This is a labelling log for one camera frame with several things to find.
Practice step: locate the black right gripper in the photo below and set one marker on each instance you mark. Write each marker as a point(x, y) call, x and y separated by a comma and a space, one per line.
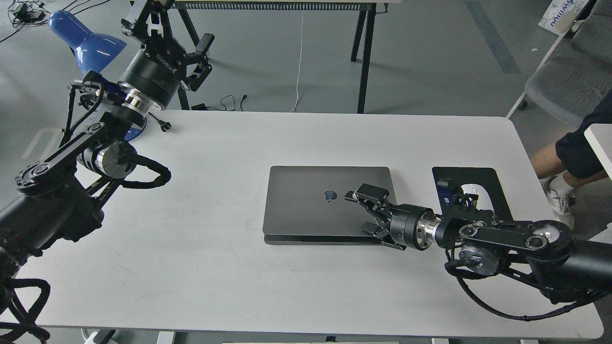
point(409, 225)

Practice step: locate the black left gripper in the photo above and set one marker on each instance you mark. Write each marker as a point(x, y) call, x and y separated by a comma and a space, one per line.
point(154, 72)

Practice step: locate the grey laptop computer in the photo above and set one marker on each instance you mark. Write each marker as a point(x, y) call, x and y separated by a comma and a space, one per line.
point(306, 205)

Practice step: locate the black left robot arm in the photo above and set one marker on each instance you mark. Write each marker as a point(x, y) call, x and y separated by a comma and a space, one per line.
point(63, 195)

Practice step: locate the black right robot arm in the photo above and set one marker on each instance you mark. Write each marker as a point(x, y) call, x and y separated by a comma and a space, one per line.
point(478, 244)

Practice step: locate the blue desk lamp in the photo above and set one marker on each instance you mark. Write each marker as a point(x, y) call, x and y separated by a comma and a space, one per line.
point(92, 51)

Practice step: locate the white computer mouse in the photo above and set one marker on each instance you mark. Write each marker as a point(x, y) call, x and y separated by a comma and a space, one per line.
point(483, 199)

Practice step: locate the black mouse pad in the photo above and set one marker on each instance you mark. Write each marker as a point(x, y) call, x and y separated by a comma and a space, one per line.
point(485, 177)

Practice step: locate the white printed box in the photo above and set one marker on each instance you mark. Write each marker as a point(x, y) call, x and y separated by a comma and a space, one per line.
point(560, 15)

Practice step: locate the black background table frame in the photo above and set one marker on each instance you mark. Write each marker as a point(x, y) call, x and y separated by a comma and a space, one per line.
point(363, 38)

